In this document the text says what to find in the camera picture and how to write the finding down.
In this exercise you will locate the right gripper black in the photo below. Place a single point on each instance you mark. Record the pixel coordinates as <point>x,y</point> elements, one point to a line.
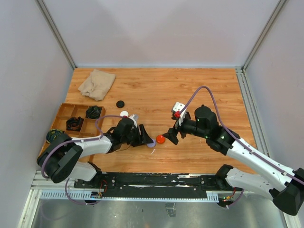
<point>171,134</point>

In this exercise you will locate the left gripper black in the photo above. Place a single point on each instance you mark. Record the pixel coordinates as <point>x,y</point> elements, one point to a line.
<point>144,139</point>

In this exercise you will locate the purple round charging case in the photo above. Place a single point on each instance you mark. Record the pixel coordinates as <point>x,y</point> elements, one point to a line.
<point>152,144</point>

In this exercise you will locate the orange round charging case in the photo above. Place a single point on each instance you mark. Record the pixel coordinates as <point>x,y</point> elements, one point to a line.
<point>160,139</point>

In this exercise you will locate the white round charging case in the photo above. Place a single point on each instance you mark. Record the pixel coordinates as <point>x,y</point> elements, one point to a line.
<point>124,114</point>

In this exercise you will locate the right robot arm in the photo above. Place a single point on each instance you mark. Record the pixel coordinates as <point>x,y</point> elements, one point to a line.
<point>283,185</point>

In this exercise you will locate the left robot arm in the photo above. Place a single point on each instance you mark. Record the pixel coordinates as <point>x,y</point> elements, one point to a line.
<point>60,160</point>

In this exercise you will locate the black round charging case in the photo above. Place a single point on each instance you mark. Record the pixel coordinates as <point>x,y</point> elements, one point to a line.
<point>120,104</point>

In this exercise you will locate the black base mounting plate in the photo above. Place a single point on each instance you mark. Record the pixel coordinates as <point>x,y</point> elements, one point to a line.
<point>166,186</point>

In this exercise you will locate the wooden compartment tray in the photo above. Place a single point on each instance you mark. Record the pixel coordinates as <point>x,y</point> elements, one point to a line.
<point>76,121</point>

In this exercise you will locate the beige folded cloth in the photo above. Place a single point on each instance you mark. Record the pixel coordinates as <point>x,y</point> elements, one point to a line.
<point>97,85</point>

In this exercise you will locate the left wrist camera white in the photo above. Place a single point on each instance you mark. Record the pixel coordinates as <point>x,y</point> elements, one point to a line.
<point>134,118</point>

